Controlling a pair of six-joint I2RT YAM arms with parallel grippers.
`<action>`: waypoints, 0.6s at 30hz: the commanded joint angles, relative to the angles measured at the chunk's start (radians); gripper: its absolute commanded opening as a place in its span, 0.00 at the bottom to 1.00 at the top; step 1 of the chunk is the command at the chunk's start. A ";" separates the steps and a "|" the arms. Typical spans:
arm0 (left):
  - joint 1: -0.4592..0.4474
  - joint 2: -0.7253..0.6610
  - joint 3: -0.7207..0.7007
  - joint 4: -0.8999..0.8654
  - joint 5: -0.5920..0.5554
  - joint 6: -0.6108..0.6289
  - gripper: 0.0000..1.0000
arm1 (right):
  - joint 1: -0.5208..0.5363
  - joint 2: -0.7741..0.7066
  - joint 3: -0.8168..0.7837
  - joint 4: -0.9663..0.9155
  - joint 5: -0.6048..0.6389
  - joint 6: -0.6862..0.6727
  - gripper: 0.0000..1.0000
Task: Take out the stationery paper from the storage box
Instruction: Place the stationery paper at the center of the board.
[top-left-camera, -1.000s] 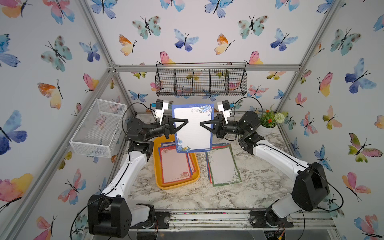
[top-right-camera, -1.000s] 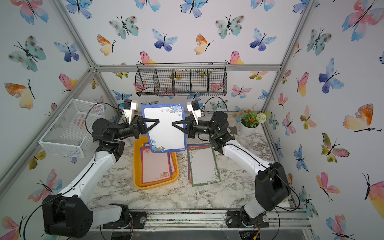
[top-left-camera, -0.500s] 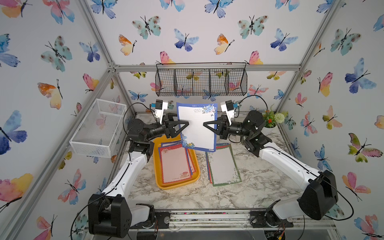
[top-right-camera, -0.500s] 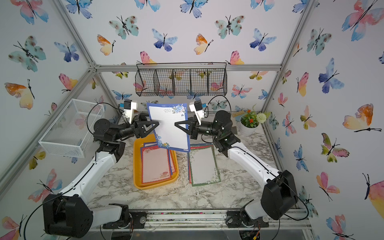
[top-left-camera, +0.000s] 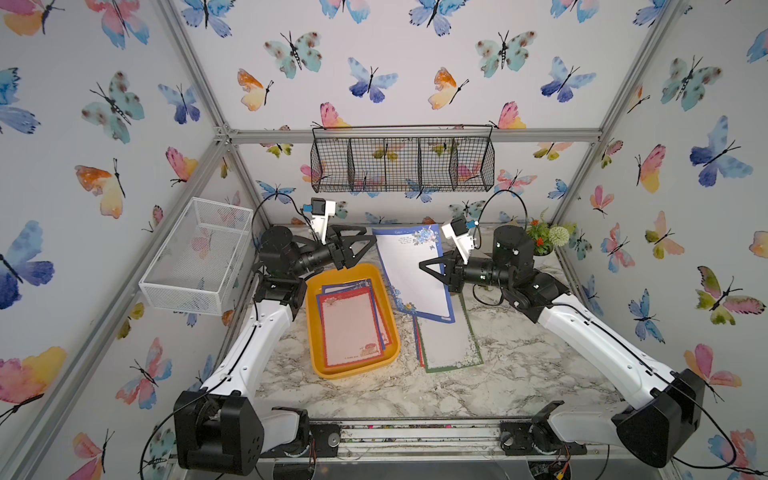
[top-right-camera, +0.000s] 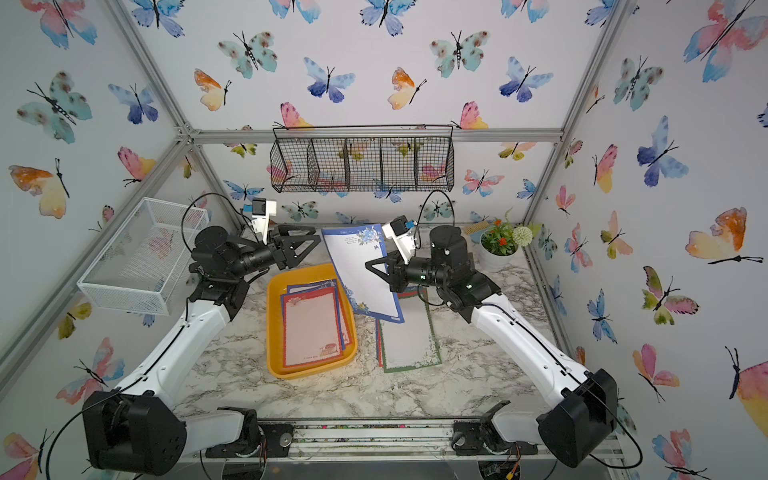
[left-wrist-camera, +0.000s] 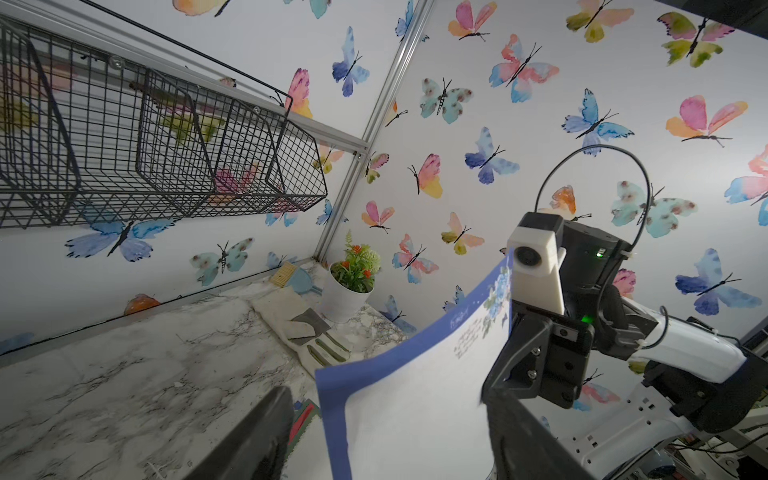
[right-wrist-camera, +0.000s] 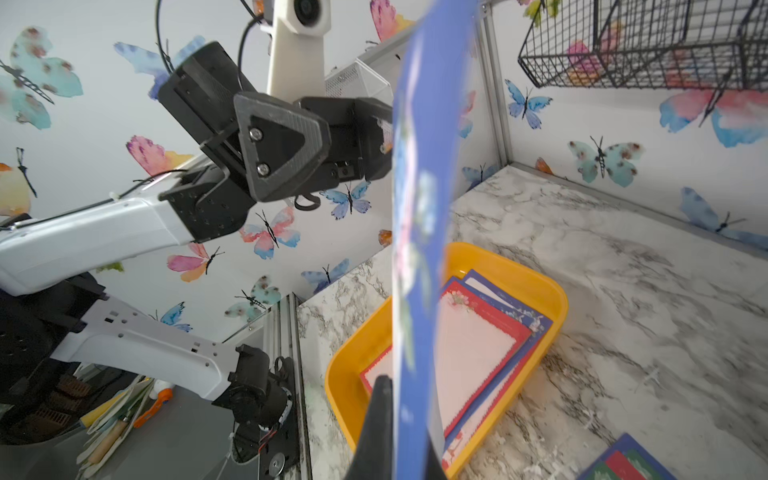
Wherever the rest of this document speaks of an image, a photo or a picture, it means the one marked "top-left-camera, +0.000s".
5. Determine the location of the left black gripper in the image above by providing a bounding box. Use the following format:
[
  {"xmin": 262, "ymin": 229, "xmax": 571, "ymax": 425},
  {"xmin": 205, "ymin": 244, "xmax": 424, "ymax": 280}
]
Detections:
[{"xmin": 289, "ymin": 226, "xmax": 373, "ymax": 282}]

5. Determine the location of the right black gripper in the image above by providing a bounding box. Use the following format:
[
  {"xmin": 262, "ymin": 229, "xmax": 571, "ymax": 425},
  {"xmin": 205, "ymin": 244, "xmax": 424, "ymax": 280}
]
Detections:
[{"xmin": 421, "ymin": 250, "xmax": 518, "ymax": 298}]

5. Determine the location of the yellow plastic storage tray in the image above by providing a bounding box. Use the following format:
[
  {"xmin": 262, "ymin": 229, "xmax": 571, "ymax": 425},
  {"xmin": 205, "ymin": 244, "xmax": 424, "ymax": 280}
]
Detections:
[{"xmin": 306, "ymin": 263, "xmax": 400, "ymax": 380}]

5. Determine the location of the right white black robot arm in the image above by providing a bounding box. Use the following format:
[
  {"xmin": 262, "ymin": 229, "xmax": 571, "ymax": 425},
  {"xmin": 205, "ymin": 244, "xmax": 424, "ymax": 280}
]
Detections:
[{"xmin": 419, "ymin": 220, "xmax": 707, "ymax": 468}]

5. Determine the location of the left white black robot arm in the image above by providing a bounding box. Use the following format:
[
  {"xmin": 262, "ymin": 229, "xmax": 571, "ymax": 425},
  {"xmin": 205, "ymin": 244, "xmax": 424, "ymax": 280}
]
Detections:
[{"xmin": 167, "ymin": 225, "xmax": 376, "ymax": 479}]

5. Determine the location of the stack of stationery papers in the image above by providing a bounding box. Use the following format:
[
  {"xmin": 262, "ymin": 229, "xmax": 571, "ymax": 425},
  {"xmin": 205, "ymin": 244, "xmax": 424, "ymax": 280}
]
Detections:
[{"xmin": 314, "ymin": 278, "xmax": 394, "ymax": 370}]

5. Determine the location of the white potted flower plant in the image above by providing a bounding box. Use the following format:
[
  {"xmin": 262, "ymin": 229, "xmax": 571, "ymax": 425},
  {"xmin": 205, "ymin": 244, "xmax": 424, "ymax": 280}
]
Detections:
[{"xmin": 526, "ymin": 211, "xmax": 577, "ymax": 256}]

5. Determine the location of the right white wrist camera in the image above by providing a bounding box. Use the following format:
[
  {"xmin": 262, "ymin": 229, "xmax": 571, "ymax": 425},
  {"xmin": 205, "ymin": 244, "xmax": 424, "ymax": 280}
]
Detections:
[{"xmin": 441, "ymin": 218, "xmax": 477, "ymax": 264}]

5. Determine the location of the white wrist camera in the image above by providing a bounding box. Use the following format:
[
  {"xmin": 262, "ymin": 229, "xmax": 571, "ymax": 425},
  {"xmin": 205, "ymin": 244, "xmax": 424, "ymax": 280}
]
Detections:
[
  {"xmin": 302, "ymin": 197, "xmax": 336, "ymax": 244},
  {"xmin": 441, "ymin": 218, "xmax": 477, "ymax": 264}
]

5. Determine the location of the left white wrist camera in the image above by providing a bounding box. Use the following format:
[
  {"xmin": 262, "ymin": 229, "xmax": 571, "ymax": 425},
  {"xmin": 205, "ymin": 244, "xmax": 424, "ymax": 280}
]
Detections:
[{"xmin": 302, "ymin": 197, "xmax": 336, "ymax": 244}]

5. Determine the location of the black wire wall basket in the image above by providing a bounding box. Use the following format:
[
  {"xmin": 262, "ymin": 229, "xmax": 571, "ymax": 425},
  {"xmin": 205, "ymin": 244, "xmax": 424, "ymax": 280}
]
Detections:
[{"xmin": 304, "ymin": 124, "xmax": 496, "ymax": 194}]

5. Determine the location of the white mesh wall basket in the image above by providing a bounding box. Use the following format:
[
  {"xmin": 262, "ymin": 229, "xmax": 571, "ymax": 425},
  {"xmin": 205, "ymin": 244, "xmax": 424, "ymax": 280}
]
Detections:
[{"xmin": 139, "ymin": 197, "xmax": 254, "ymax": 316}]

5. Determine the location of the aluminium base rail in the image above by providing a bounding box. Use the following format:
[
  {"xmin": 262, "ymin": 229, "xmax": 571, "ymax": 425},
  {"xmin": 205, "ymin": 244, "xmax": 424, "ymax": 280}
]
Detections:
[{"xmin": 176, "ymin": 410, "xmax": 619, "ymax": 475}]

